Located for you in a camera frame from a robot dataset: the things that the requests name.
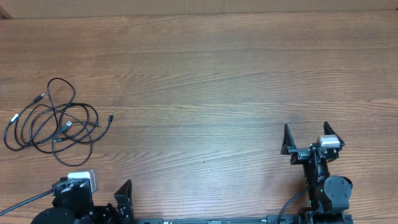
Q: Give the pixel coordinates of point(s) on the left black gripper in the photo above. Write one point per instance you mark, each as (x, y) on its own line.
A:
(125, 208)

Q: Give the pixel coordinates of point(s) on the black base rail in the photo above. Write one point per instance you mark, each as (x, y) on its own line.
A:
(270, 219)

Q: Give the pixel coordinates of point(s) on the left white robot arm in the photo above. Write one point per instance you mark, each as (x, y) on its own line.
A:
(73, 203)

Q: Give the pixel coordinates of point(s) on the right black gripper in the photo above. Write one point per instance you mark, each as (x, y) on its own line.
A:
(300, 154)

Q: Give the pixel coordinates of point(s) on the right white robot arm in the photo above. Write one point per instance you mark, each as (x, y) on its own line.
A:
(328, 194)

